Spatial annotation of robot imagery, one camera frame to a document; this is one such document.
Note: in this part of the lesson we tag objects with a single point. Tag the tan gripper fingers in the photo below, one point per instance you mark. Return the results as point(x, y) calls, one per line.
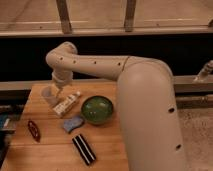
point(57, 92)

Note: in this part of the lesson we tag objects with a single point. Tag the right metal window post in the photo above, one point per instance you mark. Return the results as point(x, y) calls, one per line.
point(129, 15)

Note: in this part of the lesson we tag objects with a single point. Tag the dark red pepper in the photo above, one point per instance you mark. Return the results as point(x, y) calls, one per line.
point(34, 130)

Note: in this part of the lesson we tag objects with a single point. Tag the white fixture at right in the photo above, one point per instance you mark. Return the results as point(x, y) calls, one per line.
point(204, 72)

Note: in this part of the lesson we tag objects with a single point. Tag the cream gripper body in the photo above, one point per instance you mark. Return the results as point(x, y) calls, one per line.
point(61, 79)

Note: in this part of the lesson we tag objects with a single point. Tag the white ceramic cup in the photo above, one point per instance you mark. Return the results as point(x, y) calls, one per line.
point(49, 97)

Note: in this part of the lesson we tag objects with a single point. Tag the left metal window post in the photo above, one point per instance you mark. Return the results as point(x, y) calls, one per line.
point(64, 16)

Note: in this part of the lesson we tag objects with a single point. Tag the white toothpaste box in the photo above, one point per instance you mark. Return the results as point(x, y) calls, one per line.
point(63, 107)

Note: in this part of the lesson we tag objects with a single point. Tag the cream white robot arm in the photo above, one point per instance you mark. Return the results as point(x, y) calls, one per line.
point(145, 100)

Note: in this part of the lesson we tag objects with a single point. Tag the green ceramic bowl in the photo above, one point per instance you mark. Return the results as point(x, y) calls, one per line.
point(97, 110)

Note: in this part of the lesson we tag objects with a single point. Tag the metal window post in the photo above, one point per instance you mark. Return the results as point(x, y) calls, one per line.
point(64, 16)
point(129, 15)

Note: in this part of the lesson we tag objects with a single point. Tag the blue sponge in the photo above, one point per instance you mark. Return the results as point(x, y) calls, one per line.
point(70, 124)

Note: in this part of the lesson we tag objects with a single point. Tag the black white striped box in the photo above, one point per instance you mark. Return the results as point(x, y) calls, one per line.
point(84, 149)

